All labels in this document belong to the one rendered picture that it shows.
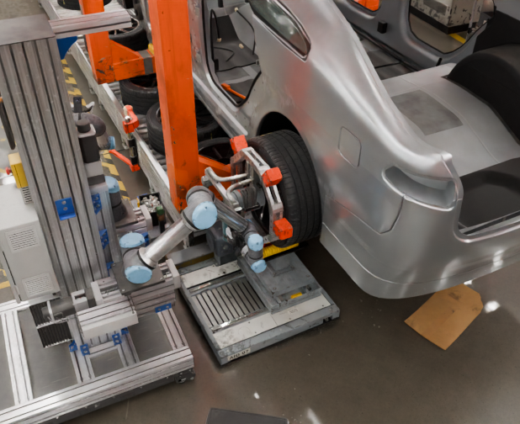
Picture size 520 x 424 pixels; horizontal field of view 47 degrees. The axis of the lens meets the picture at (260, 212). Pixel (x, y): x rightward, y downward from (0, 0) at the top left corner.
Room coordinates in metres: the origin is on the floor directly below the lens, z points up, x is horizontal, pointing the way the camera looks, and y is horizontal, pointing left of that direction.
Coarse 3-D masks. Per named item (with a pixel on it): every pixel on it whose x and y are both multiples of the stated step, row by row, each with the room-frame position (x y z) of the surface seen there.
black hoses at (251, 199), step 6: (258, 186) 2.64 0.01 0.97; (240, 192) 2.50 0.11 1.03; (246, 192) 2.56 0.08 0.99; (252, 192) 2.50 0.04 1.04; (246, 198) 2.46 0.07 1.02; (252, 198) 2.47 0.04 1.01; (246, 204) 2.44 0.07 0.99; (252, 204) 2.45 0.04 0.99; (258, 204) 2.46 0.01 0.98; (246, 210) 2.42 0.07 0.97
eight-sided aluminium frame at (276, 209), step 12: (240, 156) 2.79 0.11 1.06; (252, 156) 2.75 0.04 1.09; (240, 168) 2.90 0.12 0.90; (264, 168) 2.59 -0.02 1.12; (240, 180) 2.90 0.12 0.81; (264, 192) 2.53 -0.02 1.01; (276, 192) 2.51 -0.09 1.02; (276, 204) 2.46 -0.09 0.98; (252, 216) 2.79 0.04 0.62; (276, 216) 2.49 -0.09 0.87; (264, 240) 2.52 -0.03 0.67; (276, 240) 2.47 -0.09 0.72
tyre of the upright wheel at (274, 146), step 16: (256, 144) 2.80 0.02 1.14; (272, 144) 2.75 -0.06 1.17; (288, 144) 2.74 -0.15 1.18; (304, 144) 2.75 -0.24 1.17; (272, 160) 2.63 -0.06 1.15; (288, 160) 2.63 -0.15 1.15; (304, 160) 2.65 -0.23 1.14; (288, 176) 2.55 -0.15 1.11; (304, 176) 2.57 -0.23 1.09; (288, 192) 2.49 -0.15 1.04; (304, 192) 2.52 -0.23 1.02; (288, 208) 2.46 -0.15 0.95; (304, 208) 2.47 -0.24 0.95; (320, 208) 2.52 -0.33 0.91; (304, 224) 2.46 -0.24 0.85; (320, 224) 2.51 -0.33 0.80; (288, 240) 2.45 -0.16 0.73; (304, 240) 2.53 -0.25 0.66
